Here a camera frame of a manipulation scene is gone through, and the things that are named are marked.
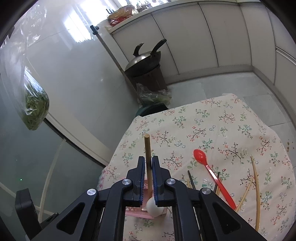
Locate long bamboo chopstick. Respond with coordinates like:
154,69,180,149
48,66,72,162
250,156,260,231

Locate white spoon wooden handle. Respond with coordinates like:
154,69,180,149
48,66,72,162
144,134,164,217

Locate green vegetables plastic bag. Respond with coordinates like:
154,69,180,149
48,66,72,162
137,83,171,105

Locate floral tablecloth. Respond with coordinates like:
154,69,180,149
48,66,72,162
98,94,295,240

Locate black chopstick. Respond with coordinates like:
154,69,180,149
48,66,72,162
187,170,196,190

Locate mop pole black clamp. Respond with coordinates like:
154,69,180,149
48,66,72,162
89,25,137,92

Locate white kitchen cabinets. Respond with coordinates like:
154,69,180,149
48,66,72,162
108,1,295,95

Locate brown trash bin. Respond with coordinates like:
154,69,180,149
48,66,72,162
125,65,168,91

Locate red packaged food bag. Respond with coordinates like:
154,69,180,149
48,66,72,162
107,5,134,27

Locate hanging bag of greens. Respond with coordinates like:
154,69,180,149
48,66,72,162
1,3,50,131

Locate pink perforated utensil holder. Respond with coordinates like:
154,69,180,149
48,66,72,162
125,178,167,219

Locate black wok with lid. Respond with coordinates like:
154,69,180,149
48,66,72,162
125,39,167,77

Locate red plastic spoon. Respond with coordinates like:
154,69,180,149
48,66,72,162
193,149,236,210

